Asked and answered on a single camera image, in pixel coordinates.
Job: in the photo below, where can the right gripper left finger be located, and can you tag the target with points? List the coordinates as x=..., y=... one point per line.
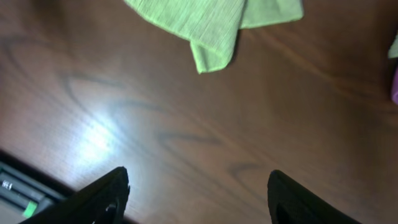
x=103, y=201

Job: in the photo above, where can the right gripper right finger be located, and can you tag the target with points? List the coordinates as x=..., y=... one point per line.
x=291, y=203

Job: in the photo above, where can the green microfiber cloth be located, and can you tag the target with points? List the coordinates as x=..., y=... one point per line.
x=211, y=26

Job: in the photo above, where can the purple microfiber cloth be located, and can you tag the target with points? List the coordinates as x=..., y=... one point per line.
x=394, y=88

